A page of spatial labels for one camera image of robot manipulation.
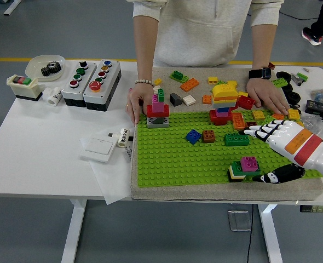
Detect person's left hand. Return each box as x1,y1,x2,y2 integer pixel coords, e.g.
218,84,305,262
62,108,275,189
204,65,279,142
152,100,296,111
245,77,291,116

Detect person's right hand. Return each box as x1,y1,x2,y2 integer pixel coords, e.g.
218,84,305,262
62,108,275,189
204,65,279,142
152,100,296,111
125,83,155,127

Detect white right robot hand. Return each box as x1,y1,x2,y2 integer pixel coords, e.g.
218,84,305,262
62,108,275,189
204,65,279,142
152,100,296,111
237,119,323,184

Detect red square brick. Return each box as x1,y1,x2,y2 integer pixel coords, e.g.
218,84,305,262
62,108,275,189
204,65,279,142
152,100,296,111
236,94,256,111

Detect pink square brick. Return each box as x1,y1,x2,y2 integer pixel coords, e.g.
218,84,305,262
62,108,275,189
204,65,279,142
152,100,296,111
240,156,260,173

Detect dark green long brick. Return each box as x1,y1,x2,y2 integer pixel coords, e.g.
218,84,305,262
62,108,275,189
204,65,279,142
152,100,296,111
230,161,262,176
223,133,251,147

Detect red pink green brick tower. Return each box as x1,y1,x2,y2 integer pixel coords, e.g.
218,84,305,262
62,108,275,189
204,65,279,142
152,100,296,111
146,88,170,129

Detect dark grey slope brick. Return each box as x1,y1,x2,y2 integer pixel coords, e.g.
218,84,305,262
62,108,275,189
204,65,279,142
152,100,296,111
169,92,183,107

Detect brick tower with yellow roof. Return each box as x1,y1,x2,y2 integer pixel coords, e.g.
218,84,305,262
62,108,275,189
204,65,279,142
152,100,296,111
209,83,239,126

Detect green stacked brick pair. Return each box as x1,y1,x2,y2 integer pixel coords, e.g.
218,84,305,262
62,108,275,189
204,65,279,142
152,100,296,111
169,70,189,83

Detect blue square brick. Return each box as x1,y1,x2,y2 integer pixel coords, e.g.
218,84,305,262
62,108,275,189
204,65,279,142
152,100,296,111
185,129,202,145

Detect black yellow white brick stack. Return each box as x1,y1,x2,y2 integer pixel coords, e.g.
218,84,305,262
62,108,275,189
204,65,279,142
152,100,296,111
227,167,247,183

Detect black wristwatch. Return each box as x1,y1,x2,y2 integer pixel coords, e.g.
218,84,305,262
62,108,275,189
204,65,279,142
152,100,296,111
248,66,273,81

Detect clear plastic bag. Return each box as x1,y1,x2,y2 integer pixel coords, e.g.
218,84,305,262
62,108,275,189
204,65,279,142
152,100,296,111
299,113,323,150

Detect grey emergency stop control box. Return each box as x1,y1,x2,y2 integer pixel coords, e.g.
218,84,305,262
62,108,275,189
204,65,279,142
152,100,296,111
83,59,122,112

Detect white labelled tube fitting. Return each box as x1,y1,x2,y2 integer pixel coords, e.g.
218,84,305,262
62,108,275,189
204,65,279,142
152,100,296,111
117,127,131,148

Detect black digital meter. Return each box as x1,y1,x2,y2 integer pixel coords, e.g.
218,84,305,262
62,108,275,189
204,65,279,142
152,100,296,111
304,99,323,116

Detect printed paper label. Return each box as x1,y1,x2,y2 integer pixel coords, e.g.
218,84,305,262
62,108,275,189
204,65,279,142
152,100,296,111
124,146,134,164

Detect desk control panel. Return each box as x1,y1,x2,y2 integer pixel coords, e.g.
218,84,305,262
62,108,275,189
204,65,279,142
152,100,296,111
299,204,323,214

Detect lime green studded baseplate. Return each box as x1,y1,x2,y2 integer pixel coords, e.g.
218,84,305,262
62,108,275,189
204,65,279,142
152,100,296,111
136,108,323,188

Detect grey four-button control box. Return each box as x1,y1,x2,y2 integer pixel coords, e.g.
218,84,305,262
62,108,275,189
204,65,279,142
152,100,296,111
60,60,97,108

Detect black red sneaker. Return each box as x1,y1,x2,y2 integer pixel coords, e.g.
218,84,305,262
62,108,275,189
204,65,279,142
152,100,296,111
301,26,323,47

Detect white paper sheet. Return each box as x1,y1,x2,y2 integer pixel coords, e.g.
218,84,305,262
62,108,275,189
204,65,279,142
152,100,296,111
79,128,132,205

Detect white pipe tee fitting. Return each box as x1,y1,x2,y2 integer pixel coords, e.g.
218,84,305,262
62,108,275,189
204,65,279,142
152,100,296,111
42,87,63,106

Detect person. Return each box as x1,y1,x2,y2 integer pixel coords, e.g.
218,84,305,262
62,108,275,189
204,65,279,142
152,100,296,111
127,0,282,68

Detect black metal gear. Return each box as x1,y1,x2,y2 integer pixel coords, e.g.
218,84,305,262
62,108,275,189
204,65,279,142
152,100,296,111
40,61,63,77

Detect white table leg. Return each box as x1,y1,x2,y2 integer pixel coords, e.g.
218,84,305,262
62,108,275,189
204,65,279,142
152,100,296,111
258,204,284,263
60,199,87,263

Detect metal floor plate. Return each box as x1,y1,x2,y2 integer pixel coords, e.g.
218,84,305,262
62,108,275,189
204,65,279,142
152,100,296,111
227,210,252,232

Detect grey-brown mat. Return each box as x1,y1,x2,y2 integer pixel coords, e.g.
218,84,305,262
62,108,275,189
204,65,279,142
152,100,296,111
130,67,323,203

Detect translucent white bowl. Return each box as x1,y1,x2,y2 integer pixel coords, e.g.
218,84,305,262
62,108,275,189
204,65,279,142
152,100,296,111
25,54,66,82

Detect white stand foot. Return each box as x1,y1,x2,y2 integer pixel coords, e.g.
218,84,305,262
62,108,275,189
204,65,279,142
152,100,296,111
3,0,22,16

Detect white wall switch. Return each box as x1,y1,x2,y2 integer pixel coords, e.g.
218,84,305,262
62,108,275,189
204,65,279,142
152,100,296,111
79,136,116,164

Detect black floor cable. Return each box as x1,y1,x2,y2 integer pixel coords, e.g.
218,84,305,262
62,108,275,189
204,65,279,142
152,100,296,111
280,11,319,21

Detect thin black hanging cable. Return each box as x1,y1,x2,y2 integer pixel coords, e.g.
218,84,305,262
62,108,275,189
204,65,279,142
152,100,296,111
246,204,255,263

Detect cream switch box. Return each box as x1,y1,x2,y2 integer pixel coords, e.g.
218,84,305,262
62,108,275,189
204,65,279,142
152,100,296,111
6,75,43,102

